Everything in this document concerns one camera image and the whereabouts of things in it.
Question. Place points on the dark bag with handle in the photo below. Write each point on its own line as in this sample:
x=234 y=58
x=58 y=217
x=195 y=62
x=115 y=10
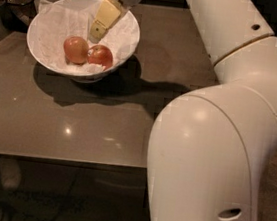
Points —
x=16 y=15

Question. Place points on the white bowl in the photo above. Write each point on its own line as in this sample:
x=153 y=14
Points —
x=126 y=49

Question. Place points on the yellowish red apple left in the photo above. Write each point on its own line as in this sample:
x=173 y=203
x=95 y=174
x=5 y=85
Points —
x=76 y=50

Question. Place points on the white paper liner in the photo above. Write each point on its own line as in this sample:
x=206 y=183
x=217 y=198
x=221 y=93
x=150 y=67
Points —
x=58 y=25

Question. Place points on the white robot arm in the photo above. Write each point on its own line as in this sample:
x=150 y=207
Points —
x=208 y=147

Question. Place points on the white shoe under table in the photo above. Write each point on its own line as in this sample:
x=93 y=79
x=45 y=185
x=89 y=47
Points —
x=10 y=173

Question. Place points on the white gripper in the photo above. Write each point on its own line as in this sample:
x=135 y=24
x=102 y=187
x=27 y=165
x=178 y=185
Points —
x=106 y=14

